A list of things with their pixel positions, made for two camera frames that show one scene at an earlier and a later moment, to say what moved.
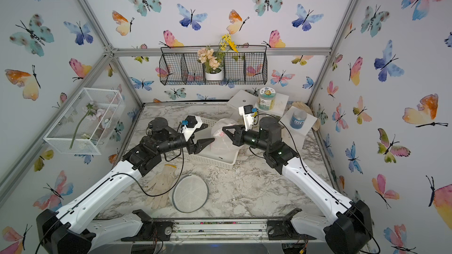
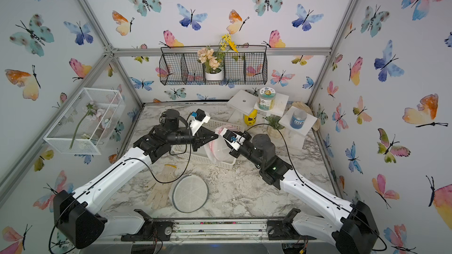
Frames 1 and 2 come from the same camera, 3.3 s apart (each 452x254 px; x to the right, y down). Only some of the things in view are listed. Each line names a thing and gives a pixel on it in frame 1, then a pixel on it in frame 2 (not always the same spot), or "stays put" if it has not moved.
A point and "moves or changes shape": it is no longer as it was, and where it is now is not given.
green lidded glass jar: x=266 y=98 stays put
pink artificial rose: x=93 y=113 stays put
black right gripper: x=239 y=140 to x=235 y=154
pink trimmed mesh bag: x=220 y=142 moves or changes shape
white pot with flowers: x=212 y=57 stays put
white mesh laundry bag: x=190 y=193 stays put
